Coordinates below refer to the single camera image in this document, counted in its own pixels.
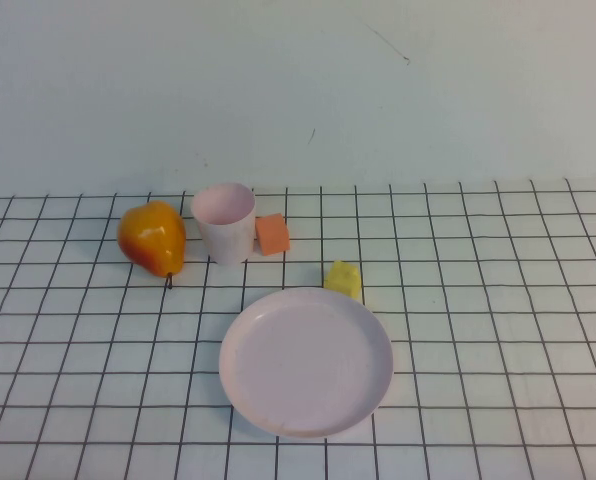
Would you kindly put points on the pale pink plastic cup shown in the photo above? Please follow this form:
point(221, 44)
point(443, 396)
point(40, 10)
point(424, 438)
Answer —
point(226, 240)

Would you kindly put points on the pale pink round plate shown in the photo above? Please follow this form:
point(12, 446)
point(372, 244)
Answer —
point(305, 362)

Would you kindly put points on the orange foam cube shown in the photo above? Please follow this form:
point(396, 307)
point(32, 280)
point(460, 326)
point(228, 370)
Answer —
point(274, 237)

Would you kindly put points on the yellow foam cube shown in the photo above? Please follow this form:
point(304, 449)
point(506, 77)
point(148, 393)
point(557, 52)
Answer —
point(343, 281)

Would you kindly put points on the orange yellow toy pear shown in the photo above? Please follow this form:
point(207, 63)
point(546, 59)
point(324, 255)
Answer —
point(153, 235)

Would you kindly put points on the white black-grid table mat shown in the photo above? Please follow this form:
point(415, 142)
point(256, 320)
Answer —
point(478, 325)

